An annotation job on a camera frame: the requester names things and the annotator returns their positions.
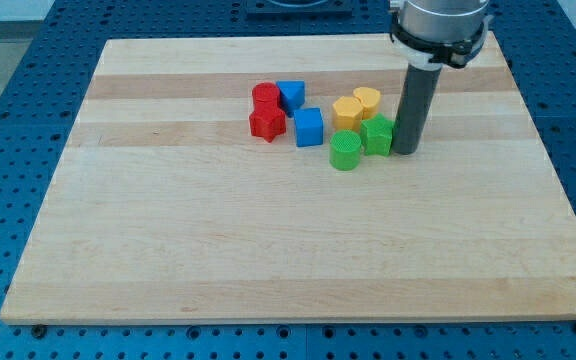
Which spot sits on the yellow hexagon block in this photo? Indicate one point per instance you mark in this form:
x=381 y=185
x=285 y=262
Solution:
x=347 y=113

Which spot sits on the green cylinder block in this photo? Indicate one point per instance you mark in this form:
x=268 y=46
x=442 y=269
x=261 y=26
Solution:
x=345 y=149

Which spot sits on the green star block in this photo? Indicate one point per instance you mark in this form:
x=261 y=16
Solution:
x=376 y=135

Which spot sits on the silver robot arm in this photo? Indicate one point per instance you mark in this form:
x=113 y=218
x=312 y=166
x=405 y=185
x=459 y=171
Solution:
x=432 y=34

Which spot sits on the red star block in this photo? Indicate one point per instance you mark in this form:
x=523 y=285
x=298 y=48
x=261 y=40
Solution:
x=267 y=122

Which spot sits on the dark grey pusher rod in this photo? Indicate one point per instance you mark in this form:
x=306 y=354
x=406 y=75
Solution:
x=416 y=97

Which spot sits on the red cylinder block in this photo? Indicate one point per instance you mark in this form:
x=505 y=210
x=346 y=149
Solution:
x=265 y=94

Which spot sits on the blue triangle block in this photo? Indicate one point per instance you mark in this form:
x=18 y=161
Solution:
x=292 y=95

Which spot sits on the blue cube block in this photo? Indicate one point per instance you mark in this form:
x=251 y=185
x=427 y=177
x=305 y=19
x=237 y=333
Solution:
x=309 y=127

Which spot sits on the wooden board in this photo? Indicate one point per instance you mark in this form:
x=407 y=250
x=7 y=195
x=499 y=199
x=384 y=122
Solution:
x=164 y=209

